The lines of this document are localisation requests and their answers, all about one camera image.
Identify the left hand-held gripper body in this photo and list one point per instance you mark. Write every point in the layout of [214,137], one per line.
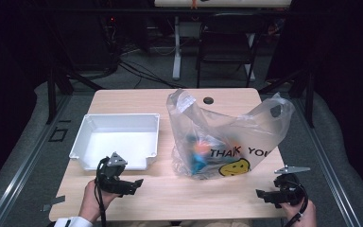
[112,175]

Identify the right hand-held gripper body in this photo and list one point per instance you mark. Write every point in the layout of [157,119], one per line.
[288,189]

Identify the white plastic bin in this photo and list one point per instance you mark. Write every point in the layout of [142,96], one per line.
[119,145]

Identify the blue snack packet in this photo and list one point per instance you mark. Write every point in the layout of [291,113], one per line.
[198,162]

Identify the clear plastic bag smiley print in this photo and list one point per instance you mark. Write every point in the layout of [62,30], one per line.
[233,132]

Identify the orange snack packet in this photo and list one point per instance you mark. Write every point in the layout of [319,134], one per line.
[202,147]

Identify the person's right hand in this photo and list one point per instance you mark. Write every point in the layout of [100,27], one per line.
[304,217]

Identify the person's left hand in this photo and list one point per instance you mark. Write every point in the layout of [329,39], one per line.
[91,203]

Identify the grey tape strip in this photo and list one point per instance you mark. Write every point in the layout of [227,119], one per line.
[55,201]

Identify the black metal stand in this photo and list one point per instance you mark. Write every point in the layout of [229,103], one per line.
[52,94]
[309,101]

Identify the dark table grommet hole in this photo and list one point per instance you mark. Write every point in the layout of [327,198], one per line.
[208,101]

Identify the white desk leg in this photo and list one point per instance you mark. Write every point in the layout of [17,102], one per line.
[251,60]
[177,53]

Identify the dark computer equipment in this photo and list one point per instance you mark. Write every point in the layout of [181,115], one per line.
[123,38]

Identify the black folding chair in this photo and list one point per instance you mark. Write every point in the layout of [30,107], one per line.
[230,34]

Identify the light wooden desk top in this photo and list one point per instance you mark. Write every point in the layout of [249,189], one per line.
[233,3]

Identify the aluminium floor rail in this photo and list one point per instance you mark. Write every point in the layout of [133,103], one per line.
[22,170]
[327,170]

